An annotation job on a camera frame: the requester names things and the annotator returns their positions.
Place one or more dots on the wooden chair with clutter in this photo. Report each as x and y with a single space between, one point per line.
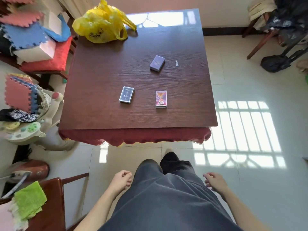
262 24

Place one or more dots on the black bag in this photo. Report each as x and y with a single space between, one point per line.
274 62

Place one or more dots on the person's left hand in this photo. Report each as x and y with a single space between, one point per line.
119 182

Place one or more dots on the purple card box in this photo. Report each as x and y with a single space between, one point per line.
157 62

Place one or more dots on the dark blue card box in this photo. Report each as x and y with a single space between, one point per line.
126 94

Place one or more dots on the person's left forearm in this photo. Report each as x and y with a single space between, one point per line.
93 212

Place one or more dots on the yellow plastic bag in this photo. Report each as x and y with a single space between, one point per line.
99 24

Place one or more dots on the green towel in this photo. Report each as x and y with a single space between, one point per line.
28 200

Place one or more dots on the red wooden chair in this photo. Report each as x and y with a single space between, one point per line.
48 204

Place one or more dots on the pink foam puzzle mat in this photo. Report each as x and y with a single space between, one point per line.
21 18

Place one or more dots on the red seat cushion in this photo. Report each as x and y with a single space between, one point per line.
51 57

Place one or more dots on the dark wooden table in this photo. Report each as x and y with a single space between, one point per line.
137 76

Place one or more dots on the person's left fingers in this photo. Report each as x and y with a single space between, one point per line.
127 179

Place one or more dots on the stack of foam puzzle mats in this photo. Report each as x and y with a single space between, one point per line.
20 92

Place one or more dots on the red vacuum cleaner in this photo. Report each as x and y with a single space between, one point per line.
28 171

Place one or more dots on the black patterned cloth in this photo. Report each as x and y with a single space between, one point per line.
20 115

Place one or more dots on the blue foam puzzle mat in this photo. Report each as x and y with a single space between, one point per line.
25 36

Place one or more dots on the white cardboard box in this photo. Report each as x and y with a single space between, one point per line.
36 51

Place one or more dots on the person's right forearm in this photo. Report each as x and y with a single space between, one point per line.
243 211

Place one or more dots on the person's right hand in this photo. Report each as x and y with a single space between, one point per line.
217 182

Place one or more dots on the dark red fringed tablecloth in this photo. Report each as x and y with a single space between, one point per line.
134 136

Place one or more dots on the person's dark grey trousers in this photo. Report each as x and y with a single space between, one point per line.
166 194

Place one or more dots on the cream baby walker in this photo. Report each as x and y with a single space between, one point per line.
33 127

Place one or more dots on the colourful illustrated card box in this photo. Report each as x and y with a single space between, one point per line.
161 98

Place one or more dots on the wooden chair with cushion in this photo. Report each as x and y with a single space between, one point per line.
45 69

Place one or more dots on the person's right fingers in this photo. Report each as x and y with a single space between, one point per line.
207 179

